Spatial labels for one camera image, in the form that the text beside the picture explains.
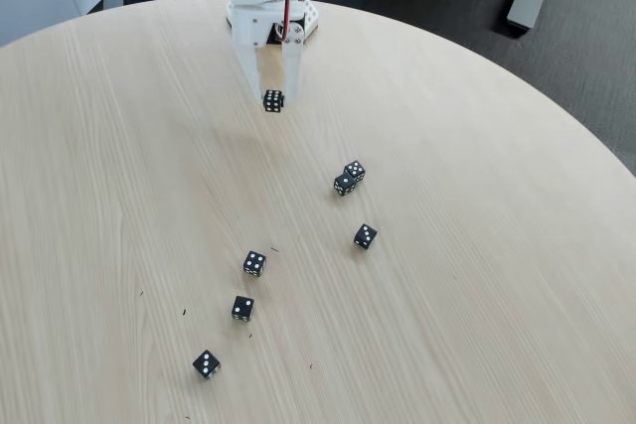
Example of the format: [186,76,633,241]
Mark black dice showing six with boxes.
[261,88,286,115]

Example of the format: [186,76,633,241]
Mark black dice showing five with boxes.
[343,160,367,184]

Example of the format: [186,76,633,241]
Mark black dice showing one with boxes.
[333,173,358,198]

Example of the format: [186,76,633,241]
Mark black dice showing three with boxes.
[192,349,222,381]
[353,223,379,252]

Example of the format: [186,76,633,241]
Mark black dice showing four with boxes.
[242,250,267,278]

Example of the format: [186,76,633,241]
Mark black dice showing two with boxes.
[231,295,255,324]

